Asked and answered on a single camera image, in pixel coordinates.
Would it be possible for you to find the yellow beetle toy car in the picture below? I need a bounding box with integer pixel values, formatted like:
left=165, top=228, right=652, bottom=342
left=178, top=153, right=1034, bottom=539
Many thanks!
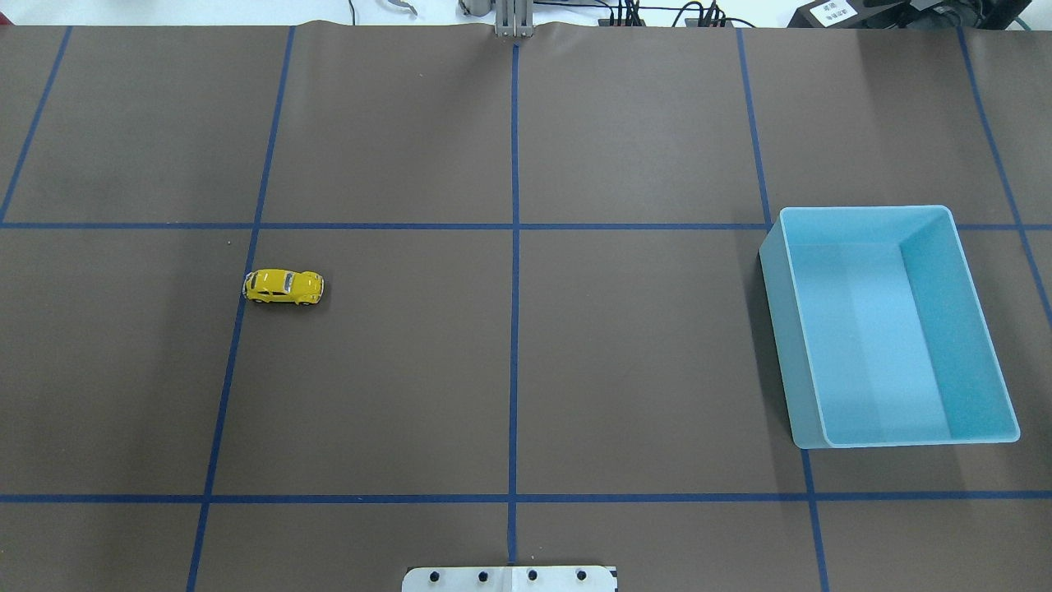
left=241, top=267, right=325, bottom=306

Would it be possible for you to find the light blue plastic bin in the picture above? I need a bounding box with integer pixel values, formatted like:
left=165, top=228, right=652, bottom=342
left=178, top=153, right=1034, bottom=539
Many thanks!
left=758, top=205, right=1021, bottom=450

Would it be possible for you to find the black box with label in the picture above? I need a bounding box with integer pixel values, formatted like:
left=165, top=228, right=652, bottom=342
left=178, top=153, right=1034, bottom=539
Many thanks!
left=787, top=1, right=863, bottom=30

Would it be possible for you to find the grey aluminium frame post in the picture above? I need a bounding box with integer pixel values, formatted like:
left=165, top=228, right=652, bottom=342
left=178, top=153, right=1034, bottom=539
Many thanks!
left=491, top=0, right=537, bottom=39

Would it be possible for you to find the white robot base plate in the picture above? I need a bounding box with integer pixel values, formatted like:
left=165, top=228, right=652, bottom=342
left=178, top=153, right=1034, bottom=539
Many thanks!
left=401, top=565, right=619, bottom=591

